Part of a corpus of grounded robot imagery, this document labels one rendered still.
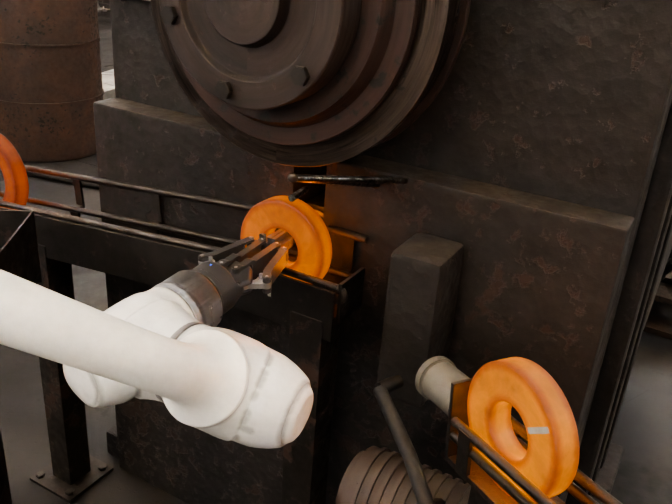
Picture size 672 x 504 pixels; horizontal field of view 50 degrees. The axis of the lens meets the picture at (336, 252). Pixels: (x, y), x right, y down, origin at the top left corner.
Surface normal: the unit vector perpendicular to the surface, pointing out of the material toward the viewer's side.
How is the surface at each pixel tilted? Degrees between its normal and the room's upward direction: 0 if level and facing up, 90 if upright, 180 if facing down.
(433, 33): 90
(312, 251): 89
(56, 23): 90
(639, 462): 0
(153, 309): 8
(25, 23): 90
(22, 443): 0
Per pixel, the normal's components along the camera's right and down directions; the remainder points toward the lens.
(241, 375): 0.32, -0.28
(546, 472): -0.90, 0.12
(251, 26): -0.50, 0.33
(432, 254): 0.07, -0.91
